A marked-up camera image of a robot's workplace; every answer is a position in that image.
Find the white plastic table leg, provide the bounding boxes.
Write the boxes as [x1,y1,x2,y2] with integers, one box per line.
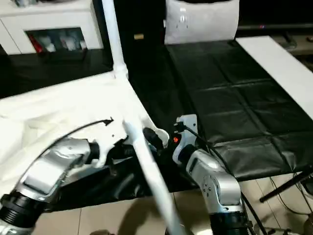
[122,119,189,235]
[101,0,130,79]

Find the black work mat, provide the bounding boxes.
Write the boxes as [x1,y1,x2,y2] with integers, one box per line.
[0,40,313,211]

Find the black stand leg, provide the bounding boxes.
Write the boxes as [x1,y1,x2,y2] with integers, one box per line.
[259,165,313,203]

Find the black cabinet with gold label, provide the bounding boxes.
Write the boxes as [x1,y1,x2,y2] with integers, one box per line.
[92,0,169,74]

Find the grey cushion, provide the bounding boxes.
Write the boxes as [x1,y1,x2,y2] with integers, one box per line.
[163,0,240,45]

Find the red bottle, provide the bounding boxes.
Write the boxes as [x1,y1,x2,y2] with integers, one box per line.
[28,34,44,53]

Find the black bar with red light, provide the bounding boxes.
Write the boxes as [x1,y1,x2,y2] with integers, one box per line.
[238,23,313,30]

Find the white sideboard with glass doors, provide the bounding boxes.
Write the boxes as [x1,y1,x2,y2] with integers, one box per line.
[0,0,103,56]

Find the brown round pouf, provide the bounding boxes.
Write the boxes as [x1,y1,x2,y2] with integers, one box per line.
[303,217,313,235]

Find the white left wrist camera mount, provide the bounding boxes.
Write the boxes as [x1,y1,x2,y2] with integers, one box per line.
[96,117,130,169]

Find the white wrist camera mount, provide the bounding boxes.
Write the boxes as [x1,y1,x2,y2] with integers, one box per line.
[172,114,198,167]
[96,117,130,169]

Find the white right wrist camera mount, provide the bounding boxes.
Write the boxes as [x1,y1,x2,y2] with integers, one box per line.
[172,114,198,167]

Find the grey floor cables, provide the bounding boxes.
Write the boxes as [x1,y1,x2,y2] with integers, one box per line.
[268,171,313,216]

